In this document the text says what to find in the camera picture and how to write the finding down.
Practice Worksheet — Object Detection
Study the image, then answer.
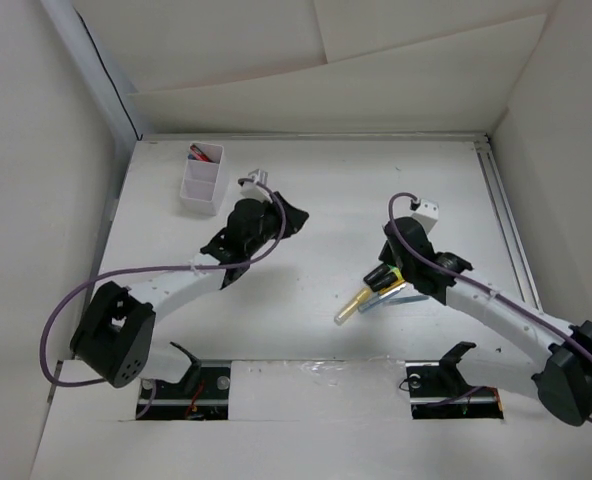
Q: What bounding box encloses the blue clear pen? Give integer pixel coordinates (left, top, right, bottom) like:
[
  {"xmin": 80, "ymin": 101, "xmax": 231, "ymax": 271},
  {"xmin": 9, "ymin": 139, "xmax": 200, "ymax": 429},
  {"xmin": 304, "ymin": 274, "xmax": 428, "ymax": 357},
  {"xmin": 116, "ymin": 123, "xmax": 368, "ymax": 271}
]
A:
[{"xmin": 384, "ymin": 295, "xmax": 429, "ymax": 305}]

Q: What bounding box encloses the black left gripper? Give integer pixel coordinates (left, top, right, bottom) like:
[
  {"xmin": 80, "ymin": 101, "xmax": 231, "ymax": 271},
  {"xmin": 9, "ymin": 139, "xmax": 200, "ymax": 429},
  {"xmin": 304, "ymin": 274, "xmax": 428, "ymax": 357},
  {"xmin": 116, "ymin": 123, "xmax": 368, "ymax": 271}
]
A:
[{"xmin": 245, "ymin": 191, "xmax": 307, "ymax": 256}]

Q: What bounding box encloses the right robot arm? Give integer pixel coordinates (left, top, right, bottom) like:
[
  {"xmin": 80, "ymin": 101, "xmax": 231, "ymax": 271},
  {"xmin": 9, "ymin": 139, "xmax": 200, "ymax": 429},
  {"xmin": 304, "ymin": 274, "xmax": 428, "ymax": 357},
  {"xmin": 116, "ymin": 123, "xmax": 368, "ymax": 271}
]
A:
[{"xmin": 383, "ymin": 217, "xmax": 592, "ymax": 426}]

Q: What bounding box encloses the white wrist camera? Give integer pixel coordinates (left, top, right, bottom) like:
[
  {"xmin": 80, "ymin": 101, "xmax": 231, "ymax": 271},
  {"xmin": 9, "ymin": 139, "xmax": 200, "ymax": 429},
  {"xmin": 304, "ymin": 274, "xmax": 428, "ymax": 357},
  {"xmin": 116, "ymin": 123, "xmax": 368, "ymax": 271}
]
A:
[
  {"xmin": 410, "ymin": 198, "xmax": 439, "ymax": 235},
  {"xmin": 238, "ymin": 169, "xmax": 271, "ymax": 201}
]

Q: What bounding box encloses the yellow highlighter clear cap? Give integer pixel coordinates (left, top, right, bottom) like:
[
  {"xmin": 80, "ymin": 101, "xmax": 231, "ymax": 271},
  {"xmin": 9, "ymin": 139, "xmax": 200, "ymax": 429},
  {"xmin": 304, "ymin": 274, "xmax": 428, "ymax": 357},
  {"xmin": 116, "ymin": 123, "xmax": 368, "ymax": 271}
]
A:
[{"xmin": 334, "ymin": 287, "xmax": 372, "ymax": 326}]

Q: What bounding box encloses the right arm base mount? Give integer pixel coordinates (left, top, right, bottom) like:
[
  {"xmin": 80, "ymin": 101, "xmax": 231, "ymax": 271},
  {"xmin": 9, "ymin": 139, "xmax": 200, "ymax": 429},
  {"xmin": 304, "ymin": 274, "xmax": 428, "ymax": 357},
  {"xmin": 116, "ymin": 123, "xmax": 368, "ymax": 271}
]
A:
[{"xmin": 398, "ymin": 342, "xmax": 504, "ymax": 420}]

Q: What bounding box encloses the black marker yellow cap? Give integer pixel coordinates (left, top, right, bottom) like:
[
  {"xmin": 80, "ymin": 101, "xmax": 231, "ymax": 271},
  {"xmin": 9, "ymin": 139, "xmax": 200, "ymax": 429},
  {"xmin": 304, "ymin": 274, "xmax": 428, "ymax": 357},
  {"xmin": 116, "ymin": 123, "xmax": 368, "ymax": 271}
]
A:
[{"xmin": 370, "ymin": 269, "xmax": 404, "ymax": 292}]

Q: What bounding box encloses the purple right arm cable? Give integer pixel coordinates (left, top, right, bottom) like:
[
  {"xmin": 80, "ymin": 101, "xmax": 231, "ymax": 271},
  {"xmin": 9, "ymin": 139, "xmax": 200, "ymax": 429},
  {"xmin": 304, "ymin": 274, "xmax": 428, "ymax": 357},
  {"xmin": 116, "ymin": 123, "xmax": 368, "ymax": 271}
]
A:
[{"xmin": 388, "ymin": 192, "xmax": 592, "ymax": 430}]

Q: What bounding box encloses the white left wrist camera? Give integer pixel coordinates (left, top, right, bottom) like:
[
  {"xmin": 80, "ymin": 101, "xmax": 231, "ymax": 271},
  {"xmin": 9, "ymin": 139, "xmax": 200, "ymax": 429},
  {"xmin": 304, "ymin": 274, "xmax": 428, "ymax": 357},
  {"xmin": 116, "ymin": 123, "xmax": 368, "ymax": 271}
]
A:
[{"xmin": 238, "ymin": 169, "xmax": 271, "ymax": 201}]

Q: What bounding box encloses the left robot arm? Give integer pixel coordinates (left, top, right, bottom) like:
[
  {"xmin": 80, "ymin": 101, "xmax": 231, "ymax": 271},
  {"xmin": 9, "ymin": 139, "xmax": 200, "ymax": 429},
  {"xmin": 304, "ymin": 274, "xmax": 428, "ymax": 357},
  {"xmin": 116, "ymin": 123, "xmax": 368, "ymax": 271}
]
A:
[{"xmin": 70, "ymin": 193, "xmax": 309, "ymax": 397}]

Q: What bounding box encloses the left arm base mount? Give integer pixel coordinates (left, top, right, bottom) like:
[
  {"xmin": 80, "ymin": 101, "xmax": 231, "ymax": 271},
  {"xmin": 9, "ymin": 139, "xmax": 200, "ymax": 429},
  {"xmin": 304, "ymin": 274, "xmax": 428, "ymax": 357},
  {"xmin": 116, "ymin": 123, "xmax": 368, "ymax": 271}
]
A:
[{"xmin": 135, "ymin": 342, "xmax": 232, "ymax": 421}]

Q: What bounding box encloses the light blue pen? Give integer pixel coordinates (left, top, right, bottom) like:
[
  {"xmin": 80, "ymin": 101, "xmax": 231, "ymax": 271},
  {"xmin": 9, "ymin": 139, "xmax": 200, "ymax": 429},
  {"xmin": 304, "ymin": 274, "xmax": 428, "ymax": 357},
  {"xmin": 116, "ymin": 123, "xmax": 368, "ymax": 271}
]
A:
[{"xmin": 358, "ymin": 291, "xmax": 398, "ymax": 313}]

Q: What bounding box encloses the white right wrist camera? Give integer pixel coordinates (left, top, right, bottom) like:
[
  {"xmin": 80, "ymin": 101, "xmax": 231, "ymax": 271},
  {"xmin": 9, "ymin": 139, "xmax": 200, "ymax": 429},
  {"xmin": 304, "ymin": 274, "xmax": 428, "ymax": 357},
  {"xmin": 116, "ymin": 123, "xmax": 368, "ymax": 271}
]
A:
[{"xmin": 410, "ymin": 198, "xmax": 439, "ymax": 235}]

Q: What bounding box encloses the white three-compartment organizer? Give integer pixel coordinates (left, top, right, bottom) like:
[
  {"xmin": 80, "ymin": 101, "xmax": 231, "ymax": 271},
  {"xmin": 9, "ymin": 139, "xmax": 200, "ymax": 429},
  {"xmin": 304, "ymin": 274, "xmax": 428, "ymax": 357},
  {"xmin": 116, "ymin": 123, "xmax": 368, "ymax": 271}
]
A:
[{"xmin": 179, "ymin": 141, "xmax": 229, "ymax": 216}]

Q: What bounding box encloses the black marker green cap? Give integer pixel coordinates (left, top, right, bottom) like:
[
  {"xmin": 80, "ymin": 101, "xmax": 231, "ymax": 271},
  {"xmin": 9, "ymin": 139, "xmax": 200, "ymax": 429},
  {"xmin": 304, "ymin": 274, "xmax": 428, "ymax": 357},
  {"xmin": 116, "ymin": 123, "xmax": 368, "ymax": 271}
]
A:
[{"xmin": 363, "ymin": 263, "xmax": 391, "ymax": 287}]

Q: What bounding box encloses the red gel pen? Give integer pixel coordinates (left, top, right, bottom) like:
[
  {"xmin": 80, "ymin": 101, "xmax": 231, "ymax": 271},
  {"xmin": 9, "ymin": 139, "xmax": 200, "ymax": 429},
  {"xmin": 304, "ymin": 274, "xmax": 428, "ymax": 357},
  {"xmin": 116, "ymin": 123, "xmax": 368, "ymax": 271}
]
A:
[{"xmin": 189, "ymin": 144, "xmax": 207, "ymax": 160}]

